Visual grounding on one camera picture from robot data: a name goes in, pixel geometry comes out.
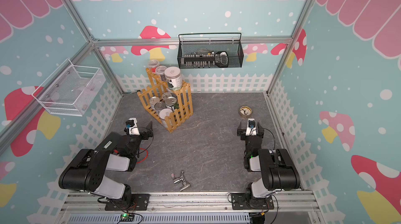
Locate wooden two-tier shelf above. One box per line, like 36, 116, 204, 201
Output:
137, 68, 193, 133

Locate large white-lid seed jar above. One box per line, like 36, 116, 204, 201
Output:
164, 66, 183, 90

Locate clear tub orange contents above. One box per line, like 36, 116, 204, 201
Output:
155, 65, 167, 81

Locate clear tub red contents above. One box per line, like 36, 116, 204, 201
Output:
148, 60, 160, 73

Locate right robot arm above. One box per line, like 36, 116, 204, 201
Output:
230, 119, 301, 210

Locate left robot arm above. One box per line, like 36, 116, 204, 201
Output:
58, 118, 154, 212

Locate cauliflower label plastic jar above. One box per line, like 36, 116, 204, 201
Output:
159, 108, 173, 128

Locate round tin on floor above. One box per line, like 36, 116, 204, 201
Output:
239, 106, 252, 118

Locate green label tin can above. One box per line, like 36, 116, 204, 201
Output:
149, 96, 160, 110

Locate purple label tin can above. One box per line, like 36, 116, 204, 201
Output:
165, 96, 178, 112

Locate rear tin can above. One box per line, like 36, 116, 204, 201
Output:
162, 92, 172, 100

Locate chrome faucet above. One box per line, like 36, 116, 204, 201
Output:
171, 171, 191, 192

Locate black items in basket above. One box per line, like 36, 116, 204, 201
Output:
178, 51, 229, 68

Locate green circuit board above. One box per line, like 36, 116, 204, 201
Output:
120, 214, 135, 223

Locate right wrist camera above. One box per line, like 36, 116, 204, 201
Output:
245, 118, 257, 136

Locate red cable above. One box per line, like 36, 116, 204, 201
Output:
136, 147, 149, 164

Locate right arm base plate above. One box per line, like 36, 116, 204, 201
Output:
228, 193, 275, 211

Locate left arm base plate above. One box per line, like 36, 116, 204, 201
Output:
105, 194, 150, 211

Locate white wire wall basket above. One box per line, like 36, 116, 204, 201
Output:
31, 59, 105, 116

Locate black wire wall basket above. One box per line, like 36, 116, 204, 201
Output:
177, 33, 244, 69

